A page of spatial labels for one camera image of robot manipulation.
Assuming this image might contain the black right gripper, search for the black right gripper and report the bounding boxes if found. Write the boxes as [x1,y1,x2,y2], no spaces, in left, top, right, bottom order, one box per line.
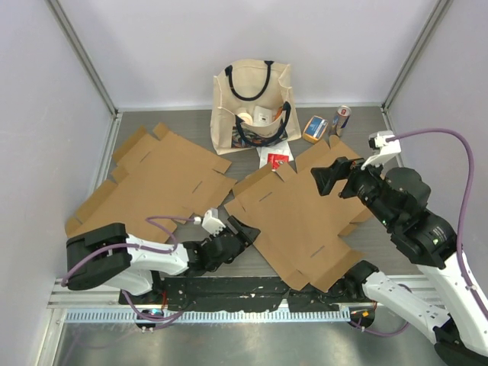
[310,150,397,226]

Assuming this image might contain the brown cardboard box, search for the brown cardboard box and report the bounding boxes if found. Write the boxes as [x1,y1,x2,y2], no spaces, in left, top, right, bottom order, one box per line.
[225,136,372,292]

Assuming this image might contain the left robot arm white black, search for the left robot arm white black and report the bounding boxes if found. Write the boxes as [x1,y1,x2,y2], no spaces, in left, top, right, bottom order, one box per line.
[61,208,261,304]

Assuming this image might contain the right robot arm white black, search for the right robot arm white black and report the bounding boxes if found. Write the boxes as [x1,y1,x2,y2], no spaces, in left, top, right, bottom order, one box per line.
[310,157,487,365]

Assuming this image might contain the white box in bag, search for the white box in bag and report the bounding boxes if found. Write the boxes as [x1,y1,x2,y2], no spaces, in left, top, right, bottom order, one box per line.
[252,106,275,127]

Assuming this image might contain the white red packet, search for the white red packet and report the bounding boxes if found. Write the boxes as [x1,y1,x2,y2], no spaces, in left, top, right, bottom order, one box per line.
[256,141,294,170]

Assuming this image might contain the silver blue drink can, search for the silver blue drink can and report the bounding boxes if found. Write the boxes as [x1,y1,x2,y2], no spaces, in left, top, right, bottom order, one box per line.
[329,105,352,137]

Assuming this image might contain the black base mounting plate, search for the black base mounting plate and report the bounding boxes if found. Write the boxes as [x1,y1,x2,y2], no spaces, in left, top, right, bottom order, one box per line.
[130,277,371,313]

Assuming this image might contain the orange item in bag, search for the orange item in bag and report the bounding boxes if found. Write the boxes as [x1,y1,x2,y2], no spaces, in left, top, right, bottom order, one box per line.
[274,106,283,120]

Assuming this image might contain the tape roll in bag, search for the tape roll in bag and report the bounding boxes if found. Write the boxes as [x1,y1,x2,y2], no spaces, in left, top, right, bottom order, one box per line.
[236,108,253,125]

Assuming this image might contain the flat spare cardboard blank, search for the flat spare cardboard blank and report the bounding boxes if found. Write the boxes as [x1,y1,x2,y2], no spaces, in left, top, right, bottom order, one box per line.
[65,123,236,242]

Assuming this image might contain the beige canvas tote bag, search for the beige canvas tote bag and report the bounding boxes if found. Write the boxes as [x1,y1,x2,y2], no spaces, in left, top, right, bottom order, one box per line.
[210,59,301,155]

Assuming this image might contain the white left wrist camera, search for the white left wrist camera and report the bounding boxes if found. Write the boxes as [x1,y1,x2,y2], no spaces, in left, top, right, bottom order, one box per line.
[193,208,225,236]

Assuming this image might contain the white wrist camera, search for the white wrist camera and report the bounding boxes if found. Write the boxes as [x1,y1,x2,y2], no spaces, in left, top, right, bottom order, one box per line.
[193,208,225,236]
[361,130,401,170]

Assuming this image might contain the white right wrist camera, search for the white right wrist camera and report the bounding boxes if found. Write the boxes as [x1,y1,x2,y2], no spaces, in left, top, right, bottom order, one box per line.
[361,130,401,170]

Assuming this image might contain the white slotted cable duct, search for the white slotted cable duct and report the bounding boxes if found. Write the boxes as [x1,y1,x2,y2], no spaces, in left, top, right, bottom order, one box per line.
[64,307,351,324]

